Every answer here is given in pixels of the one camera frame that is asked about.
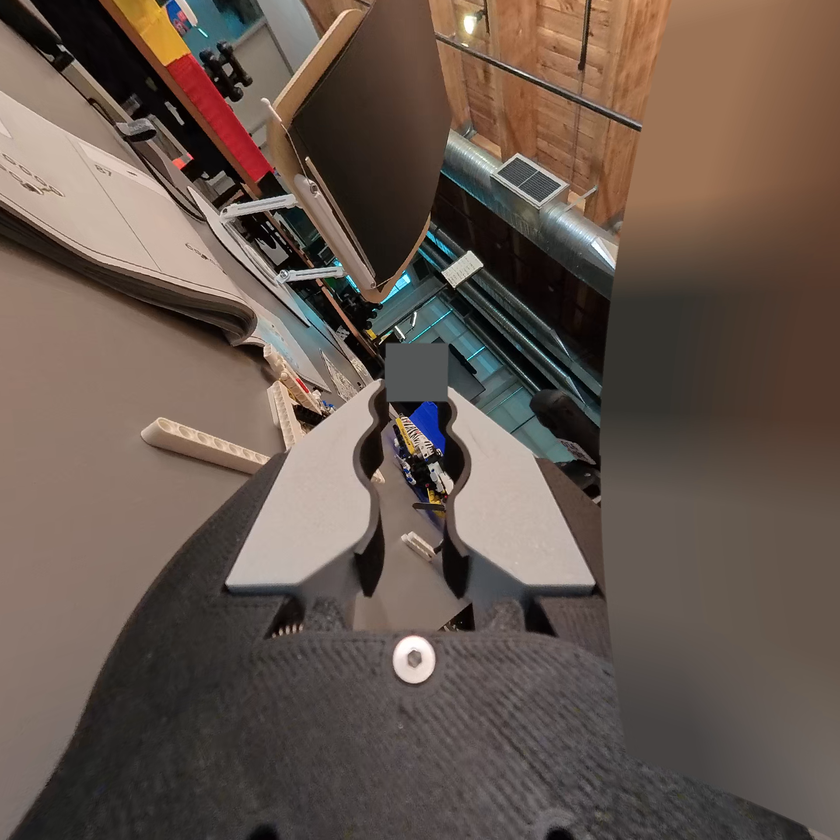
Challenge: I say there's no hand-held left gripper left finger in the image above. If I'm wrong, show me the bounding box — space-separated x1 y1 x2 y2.
225 379 388 599

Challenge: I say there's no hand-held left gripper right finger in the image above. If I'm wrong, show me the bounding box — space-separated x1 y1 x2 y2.
441 386 596 602

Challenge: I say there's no pile of white lego pieces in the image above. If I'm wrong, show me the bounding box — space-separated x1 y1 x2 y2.
264 343 340 455

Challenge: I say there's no lego model with striped panel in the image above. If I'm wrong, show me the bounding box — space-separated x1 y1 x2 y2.
392 402 458 510

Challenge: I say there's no long white lego beam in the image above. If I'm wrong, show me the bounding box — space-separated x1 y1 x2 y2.
140 417 271 475

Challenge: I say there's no printed sticker sheet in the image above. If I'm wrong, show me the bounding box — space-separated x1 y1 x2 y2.
319 347 374 403

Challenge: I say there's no thin open booklet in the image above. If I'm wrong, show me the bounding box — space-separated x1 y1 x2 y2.
248 314 330 393

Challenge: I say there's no white hanging sign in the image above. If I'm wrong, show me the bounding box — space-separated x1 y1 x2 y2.
440 251 486 287

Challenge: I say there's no white vent grille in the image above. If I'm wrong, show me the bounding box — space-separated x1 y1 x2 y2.
491 153 571 210

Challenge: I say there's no black metal rod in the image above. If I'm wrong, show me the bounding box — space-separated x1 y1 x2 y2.
435 31 642 133

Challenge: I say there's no thick instruction booklet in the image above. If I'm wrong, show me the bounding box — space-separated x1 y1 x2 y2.
0 91 259 347

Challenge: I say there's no black red yellow banner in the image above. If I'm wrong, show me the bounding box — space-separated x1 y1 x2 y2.
98 0 274 186

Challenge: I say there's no black knobbed object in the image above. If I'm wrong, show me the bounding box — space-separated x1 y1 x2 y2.
199 42 254 103

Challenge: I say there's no silver air duct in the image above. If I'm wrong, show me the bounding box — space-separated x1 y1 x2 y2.
438 126 622 271

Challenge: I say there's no black cable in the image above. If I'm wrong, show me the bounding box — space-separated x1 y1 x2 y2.
121 128 206 222

